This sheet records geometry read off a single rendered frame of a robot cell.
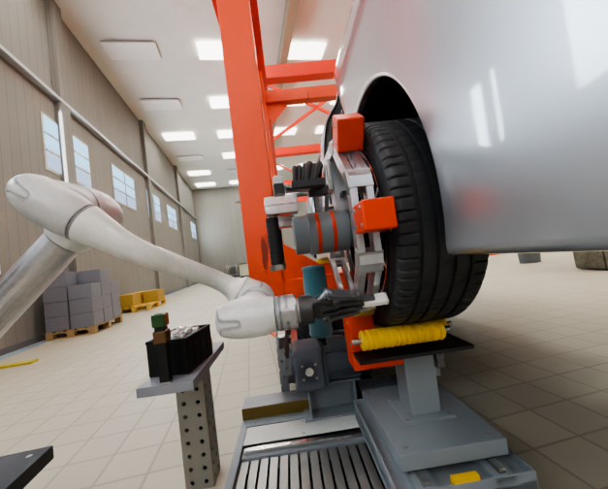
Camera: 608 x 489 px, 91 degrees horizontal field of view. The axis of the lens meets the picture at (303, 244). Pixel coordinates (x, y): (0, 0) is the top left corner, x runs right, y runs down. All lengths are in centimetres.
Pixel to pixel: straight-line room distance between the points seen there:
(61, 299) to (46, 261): 494
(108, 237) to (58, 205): 12
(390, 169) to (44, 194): 80
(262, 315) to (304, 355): 56
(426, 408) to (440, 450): 16
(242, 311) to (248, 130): 102
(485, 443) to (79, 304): 559
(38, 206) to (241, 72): 113
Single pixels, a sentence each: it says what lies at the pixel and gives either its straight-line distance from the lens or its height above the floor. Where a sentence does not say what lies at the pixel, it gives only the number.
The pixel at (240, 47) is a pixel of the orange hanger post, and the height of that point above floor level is 184.
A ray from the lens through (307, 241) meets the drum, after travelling 94.
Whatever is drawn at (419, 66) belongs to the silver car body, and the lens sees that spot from 78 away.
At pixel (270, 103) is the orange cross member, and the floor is 260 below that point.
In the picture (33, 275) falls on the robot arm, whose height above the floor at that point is 82.
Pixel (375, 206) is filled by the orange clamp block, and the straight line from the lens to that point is 68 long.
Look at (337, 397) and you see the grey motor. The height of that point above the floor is 12.
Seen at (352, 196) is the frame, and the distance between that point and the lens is 76.
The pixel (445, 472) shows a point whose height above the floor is 15.
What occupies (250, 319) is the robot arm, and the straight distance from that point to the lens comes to 75.
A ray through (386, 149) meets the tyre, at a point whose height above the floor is 101.
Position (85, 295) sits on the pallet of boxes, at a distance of 587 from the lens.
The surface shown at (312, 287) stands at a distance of 109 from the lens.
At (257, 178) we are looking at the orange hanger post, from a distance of 149.
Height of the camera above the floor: 77
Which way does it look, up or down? 2 degrees up
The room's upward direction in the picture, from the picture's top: 7 degrees counter-clockwise
